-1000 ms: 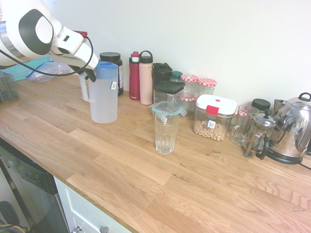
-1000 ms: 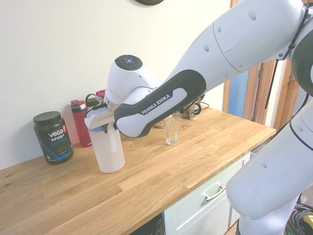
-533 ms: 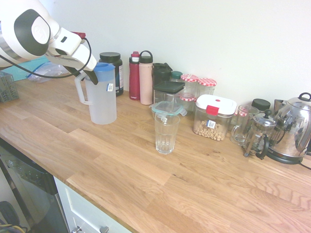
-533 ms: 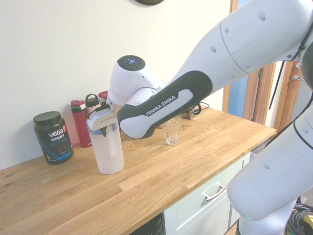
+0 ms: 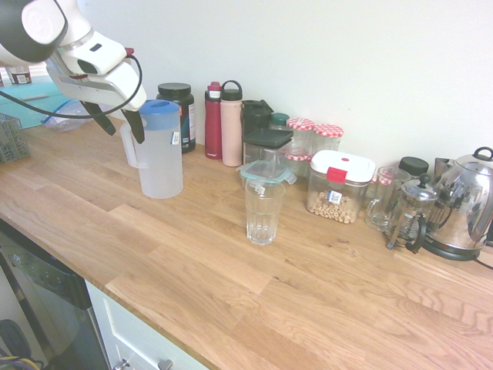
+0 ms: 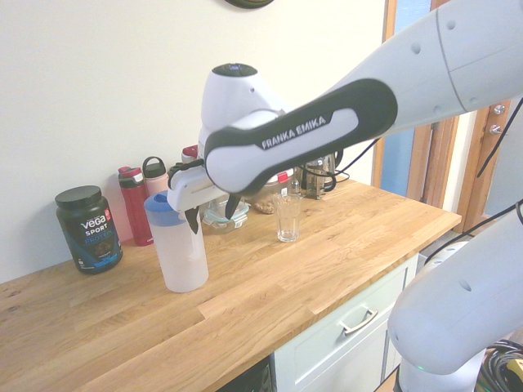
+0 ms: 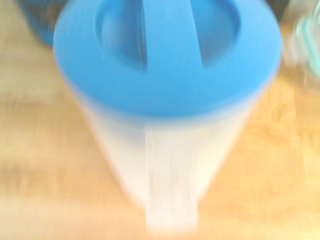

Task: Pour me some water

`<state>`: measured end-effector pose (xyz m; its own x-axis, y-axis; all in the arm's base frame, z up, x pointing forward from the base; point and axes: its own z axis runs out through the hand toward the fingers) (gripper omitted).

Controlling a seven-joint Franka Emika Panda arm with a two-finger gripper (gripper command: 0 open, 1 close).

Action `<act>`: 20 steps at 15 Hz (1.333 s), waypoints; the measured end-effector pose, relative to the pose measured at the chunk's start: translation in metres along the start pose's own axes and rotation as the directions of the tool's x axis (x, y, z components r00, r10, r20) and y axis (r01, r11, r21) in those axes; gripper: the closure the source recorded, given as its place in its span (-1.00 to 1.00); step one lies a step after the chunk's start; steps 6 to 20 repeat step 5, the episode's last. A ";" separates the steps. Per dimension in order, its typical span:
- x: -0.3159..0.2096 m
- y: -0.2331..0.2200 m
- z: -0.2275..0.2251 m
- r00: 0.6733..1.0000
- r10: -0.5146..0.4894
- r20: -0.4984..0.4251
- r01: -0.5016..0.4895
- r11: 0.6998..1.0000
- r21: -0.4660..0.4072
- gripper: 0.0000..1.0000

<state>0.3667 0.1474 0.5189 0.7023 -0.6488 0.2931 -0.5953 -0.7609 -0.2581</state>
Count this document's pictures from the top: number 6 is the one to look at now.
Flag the glass container with teal clips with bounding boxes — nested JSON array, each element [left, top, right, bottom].
[[203, 195, 251, 234]]

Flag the clear drinking glass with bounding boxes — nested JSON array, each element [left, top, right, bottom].
[[272, 194, 303, 243]]

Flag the red water bottle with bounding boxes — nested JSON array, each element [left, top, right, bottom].
[[118, 166, 154, 247]]

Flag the coiled black cables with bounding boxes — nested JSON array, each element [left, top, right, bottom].
[[476, 338, 523, 392]]

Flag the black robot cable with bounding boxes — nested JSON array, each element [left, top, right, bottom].
[[297, 96, 523, 262]]

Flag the wooden door frame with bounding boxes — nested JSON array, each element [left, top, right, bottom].
[[371, 0, 523, 236]]

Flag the silver drawer handle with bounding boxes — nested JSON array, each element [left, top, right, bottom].
[[337, 306, 379, 336]]

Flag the black Vega protein tub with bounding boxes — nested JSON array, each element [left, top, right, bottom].
[[55, 185, 124, 275]]

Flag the blue door panel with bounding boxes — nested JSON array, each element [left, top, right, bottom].
[[383, 0, 433, 198]]

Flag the black appliance under counter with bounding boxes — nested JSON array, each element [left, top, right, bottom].
[[222, 357, 274, 392]]

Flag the yellow power box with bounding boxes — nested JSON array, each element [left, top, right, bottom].
[[506, 358, 523, 385]]

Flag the translucent pitcher with blue lid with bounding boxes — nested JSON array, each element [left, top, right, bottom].
[[143, 189, 210, 293]]

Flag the pink bottle with black lid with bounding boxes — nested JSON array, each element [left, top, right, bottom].
[[141, 156, 169, 198]]

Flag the round container with white lid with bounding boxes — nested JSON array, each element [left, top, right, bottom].
[[244, 171, 296, 216]]

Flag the white cabinet drawer front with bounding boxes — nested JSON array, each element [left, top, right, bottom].
[[274, 252, 420, 392]]

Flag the black wall clock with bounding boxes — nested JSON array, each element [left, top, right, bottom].
[[223, 0, 275, 9]]

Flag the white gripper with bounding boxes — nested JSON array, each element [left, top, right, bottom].
[[166, 167, 243, 237]]

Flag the glass French press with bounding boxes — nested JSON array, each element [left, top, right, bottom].
[[300, 160, 338, 201]]

